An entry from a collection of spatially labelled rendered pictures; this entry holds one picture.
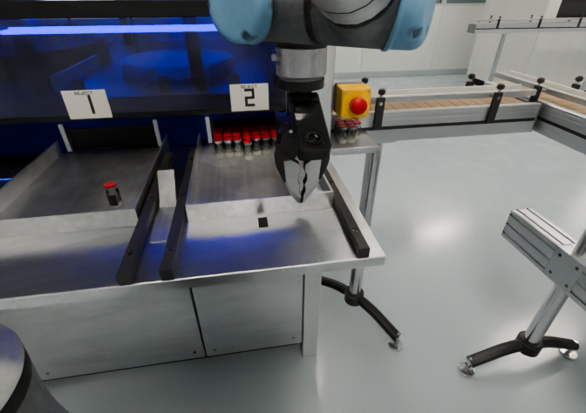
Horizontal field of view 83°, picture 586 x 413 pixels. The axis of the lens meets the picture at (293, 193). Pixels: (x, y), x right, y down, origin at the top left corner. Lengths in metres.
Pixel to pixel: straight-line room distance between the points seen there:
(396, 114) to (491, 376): 1.05
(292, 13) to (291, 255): 0.33
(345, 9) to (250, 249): 0.37
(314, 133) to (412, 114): 0.61
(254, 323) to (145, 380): 0.48
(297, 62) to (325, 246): 0.28
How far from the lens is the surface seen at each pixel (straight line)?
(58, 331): 1.32
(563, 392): 1.69
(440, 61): 6.39
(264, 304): 1.17
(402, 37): 0.34
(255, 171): 0.74
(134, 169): 0.83
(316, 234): 0.55
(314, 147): 0.45
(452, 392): 1.49
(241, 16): 0.38
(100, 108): 0.83
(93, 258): 0.59
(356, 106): 0.80
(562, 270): 1.33
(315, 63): 0.49
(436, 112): 1.07
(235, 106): 0.78
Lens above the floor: 1.23
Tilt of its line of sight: 32 degrees down
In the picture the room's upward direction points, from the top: straight up
